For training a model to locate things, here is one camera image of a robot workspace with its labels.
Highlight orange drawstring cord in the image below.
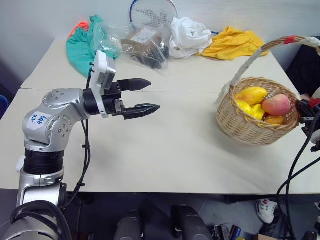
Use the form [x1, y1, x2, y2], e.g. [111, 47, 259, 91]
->
[67, 20, 90, 39]

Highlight green cloth bag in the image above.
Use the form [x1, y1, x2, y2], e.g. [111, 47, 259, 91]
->
[65, 14, 121, 78]

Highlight yellow crumpled cloth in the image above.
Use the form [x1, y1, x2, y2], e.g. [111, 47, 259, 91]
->
[195, 25, 270, 62]

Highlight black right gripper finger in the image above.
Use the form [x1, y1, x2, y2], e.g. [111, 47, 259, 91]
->
[295, 99, 305, 119]

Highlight white sneaker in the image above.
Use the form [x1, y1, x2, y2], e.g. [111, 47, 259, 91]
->
[255, 198, 279, 225]

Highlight black cable bundle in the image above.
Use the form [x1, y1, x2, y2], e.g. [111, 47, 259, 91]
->
[9, 199, 74, 240]

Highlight black parts in bag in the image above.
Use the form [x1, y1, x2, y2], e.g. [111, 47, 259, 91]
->
[131, 41, 170, 70]

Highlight brown cardboard package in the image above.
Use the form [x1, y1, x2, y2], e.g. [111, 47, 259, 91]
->
[120, 28, 164, 59]

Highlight white crumpled cloth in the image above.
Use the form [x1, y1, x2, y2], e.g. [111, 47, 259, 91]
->
[168, 16, 213, 60]

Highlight blue container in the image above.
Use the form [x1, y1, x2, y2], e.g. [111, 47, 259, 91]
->
[0, 94, 9, 120]

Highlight blue badminton racket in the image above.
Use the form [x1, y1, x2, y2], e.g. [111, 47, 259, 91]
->
[128, 0, 221, 36]

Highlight white sticker with blue writing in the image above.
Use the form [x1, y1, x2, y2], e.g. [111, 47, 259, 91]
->
[29, 110, 49, 131]

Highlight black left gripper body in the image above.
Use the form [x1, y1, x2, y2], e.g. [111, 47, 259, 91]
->
[103, 81, 126, 118]

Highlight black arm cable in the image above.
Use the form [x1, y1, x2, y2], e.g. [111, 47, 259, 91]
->
[57, 62, 95, 211]
[276, 119, 320, 240]

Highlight red and yellow peach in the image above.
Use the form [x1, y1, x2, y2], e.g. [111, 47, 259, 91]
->
[261, 93, 292, 117]

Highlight dark rounded shape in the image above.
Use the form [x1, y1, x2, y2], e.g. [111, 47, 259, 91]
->
[113, 209, 145, 240]
[170, 204, 213, 240]

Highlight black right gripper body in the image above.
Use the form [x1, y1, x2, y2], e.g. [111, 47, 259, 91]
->
[301, 99, 320, 133]

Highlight small tools heap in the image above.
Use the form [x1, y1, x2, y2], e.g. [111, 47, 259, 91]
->
[211, 224, 243, 240]

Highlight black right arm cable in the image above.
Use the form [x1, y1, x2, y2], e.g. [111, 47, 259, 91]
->
[276, 119, 320, 240]

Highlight clear plastic bag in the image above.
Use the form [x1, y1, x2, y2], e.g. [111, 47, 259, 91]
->
[92, 21, 171, 77]

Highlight small orange fruit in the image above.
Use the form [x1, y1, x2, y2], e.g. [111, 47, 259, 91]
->
[264, 114, 285, 126]

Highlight long yellow mango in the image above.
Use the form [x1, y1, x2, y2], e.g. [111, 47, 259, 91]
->
[234, 86, 269, 106]

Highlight wicker basket with handle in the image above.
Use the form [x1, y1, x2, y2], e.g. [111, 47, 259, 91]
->
[215, 35, 320, 146]

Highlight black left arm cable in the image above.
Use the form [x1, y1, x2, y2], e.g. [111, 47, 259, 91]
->
[57, 62, 95, 211]

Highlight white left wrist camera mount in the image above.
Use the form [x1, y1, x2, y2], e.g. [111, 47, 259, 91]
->
[88, 50, 117, 119]

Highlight yellow star fruit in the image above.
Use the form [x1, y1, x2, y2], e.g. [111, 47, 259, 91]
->
[234, 99, 266, 122]

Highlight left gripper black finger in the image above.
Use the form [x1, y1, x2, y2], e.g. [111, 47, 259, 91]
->
[117, 77, 153, 92]
[123, 102, 161, 121]

